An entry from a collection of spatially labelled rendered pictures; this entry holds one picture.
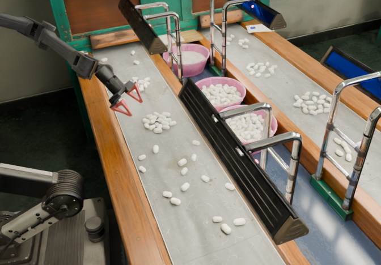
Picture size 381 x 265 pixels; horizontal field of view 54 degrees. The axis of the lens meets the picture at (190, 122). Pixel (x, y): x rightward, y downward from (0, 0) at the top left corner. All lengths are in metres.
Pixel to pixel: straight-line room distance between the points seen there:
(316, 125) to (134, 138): 0.77
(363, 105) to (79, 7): 1.55
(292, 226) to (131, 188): 0.68
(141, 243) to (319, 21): 3.34
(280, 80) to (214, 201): 0.87
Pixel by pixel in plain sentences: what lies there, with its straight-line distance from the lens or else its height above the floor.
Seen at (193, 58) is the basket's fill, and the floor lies 0.73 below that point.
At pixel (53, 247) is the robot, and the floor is 0.48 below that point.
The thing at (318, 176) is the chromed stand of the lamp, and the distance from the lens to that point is 1.44.
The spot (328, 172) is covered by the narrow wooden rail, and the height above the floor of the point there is 0.76.
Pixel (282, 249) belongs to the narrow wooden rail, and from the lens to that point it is 1.17.
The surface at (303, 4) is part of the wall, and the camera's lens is 3.93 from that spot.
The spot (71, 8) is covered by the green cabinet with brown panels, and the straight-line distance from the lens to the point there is 2.26.
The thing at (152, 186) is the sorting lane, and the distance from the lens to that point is 1.36.
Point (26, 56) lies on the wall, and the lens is 3.20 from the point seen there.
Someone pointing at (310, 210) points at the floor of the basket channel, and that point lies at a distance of 1.40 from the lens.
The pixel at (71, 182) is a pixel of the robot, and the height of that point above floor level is 0.78.
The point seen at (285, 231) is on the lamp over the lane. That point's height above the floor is 1.08.
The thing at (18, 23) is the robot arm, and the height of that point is 1.17.
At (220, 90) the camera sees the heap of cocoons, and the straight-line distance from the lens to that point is 1.87.
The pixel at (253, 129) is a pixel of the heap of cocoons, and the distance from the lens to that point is 1.61.
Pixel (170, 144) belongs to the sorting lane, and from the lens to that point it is 1.52.
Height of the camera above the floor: 1.71
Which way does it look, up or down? 36 degrees down
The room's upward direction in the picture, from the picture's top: 3 degrees counter-clockwise
